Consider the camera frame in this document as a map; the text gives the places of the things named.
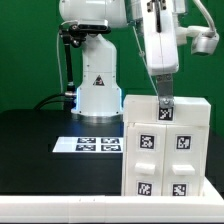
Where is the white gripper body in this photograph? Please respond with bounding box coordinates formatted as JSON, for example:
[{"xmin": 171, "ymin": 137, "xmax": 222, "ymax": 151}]
[{"xmin": 141, "ymin": 0, "xmax": 179, "ymax": 76}]

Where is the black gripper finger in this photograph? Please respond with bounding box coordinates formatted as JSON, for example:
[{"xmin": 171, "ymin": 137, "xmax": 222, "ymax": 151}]
[{"xmin": 156, "ymin": 74, "xmax": 174, "ymax": 108}]

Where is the white cabinet door panel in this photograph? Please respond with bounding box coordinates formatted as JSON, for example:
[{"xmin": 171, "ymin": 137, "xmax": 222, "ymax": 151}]
[
  {"xmin": 125, "ymin": 124, "xmax": 166, "ymax": 196},
  {"xmin": 162, "ymin": 125, "xmax": 208, "ymax": 196}
]

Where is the white cabinet body box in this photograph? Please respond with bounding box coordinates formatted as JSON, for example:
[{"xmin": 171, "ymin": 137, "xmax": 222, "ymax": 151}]
[{"xmin": 122, "ymin": 123, "xmax": 209, "ymax": 197}]

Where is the white cabinet top block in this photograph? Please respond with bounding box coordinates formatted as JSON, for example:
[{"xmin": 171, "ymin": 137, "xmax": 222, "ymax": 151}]
[{"xmin": 123, "ymin": 95, "xmax": 211, "ymax": 126}]

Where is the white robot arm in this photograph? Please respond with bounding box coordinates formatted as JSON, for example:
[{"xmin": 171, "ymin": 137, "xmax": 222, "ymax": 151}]
[{"xmin": 59, "ymin": 0, "xmax": 184, "ymax": 123}]

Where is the white base tag plate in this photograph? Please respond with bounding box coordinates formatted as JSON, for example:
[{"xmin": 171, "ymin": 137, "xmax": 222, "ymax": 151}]
[{"xmin": 53, "ymin": 137, "xmax": 123, "ymax": 153}]

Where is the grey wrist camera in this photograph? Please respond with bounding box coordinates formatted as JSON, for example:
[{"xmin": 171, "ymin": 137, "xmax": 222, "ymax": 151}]
[{"xmin": 185, "ymin": 26, "xmax": 219, "ymax": 56}]

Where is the black cable bundle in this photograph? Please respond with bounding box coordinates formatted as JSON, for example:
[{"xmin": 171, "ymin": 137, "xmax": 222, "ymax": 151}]
[{"xmin": 32, "ymin": 93, "xmax": 78, "ymax": 111}]

